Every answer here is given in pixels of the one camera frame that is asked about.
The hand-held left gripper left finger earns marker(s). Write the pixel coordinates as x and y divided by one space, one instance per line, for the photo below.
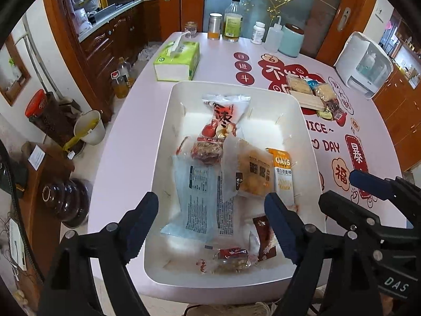
144 223

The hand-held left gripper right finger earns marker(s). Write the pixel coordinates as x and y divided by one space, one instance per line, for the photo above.
279 223

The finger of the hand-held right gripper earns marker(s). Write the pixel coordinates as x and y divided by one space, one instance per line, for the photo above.
348 207
365 181

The small brown snack packet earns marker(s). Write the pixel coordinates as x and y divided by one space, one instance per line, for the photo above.
264 240

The oat bar packet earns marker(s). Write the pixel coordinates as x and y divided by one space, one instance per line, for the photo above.
283 174

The large light blue snack packet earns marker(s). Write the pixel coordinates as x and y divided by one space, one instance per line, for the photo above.
197 200

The clear bread packet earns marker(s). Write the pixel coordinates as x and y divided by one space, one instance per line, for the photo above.
251 171

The small clear nut snack packet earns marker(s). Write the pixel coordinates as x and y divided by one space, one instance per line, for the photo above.
230 257

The clear date snack packet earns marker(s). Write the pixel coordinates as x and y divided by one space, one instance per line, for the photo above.
222 118

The white plastic tray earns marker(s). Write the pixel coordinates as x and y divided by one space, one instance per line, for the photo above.
194 105

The wooden cupboard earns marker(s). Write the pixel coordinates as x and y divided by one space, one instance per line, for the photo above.
398 121

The dark clear snack packet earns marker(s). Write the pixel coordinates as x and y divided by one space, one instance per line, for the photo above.
335 109

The small green snack packet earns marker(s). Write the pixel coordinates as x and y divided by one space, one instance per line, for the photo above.
324 114

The dark glass jar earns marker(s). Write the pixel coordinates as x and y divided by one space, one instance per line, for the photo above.
65 200

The printed pink tablecloth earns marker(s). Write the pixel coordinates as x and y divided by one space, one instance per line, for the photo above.
131 131

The beige wafer packet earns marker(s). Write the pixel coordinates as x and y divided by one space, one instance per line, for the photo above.
307 101

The yellow noodle snack packet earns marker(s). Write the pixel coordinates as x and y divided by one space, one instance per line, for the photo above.
325 90

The white bucket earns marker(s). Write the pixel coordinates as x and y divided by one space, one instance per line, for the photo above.
93 128

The yellow scoop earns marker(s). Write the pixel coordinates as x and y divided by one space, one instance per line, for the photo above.
74 140

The clear cracker packet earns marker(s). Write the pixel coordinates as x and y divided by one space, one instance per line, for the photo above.
297 84

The white sterilizer cabinet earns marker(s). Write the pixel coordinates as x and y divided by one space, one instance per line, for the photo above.
357 62

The oil bottle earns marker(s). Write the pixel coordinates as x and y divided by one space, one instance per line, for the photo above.
119 85
126 70

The teal canister with brown lid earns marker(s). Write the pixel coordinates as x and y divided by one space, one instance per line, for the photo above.
291 41

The red lid container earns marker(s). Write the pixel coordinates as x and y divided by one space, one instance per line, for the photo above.
36 103

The white squeeze bottle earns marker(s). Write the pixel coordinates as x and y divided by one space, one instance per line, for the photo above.
273 38

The green tissue box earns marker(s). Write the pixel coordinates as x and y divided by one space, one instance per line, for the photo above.
184 56

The white pill bottle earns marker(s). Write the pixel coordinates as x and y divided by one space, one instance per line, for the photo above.
258 33

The frosted glass sliding door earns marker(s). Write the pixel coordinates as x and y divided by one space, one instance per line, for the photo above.
296 6

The wooden kitchen cabinet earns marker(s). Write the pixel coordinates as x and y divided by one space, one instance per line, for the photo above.
111 36

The small glass jar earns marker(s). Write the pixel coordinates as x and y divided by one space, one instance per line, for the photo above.
190 30

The large glass bottle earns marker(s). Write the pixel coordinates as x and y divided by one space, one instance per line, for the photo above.
233 23

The metal can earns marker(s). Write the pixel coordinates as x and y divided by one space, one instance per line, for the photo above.
215 26

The yellow juice bottle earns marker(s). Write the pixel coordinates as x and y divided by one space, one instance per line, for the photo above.
104 0

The wooden picture frame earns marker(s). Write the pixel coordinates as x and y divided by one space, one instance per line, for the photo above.
10 72

